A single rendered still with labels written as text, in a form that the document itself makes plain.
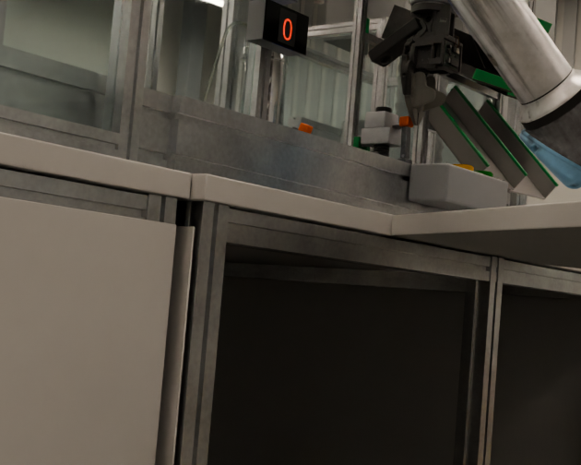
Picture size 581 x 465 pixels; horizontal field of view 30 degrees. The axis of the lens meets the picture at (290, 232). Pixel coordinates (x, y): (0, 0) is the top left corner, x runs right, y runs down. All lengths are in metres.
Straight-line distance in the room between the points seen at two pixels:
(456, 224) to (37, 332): 0.57
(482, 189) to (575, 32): 10.33
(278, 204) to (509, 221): 0.28
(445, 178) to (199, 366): 0.61
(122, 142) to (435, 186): 0.65
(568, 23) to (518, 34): 10.63
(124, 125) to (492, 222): 0.46
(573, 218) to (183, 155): 0.46
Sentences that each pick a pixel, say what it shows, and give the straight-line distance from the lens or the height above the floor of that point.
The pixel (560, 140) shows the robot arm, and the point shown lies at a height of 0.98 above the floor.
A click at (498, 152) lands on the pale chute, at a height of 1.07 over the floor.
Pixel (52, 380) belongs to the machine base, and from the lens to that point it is 1.10.
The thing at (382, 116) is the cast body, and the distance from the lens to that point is 1.96.
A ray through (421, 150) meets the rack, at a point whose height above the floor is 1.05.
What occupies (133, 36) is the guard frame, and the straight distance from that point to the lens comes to 1.20.
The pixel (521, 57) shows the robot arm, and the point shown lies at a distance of 1.53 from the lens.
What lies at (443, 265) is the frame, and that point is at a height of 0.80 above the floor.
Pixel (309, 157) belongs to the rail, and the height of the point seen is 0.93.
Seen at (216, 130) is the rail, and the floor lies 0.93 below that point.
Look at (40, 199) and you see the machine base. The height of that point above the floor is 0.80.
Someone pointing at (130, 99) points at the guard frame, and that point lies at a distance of 1.19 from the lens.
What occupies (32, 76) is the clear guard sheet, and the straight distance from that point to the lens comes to 1.12.
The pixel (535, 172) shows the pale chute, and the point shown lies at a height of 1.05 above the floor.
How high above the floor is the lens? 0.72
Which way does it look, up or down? 4 degrees up
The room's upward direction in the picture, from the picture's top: 5 degrees clockwise
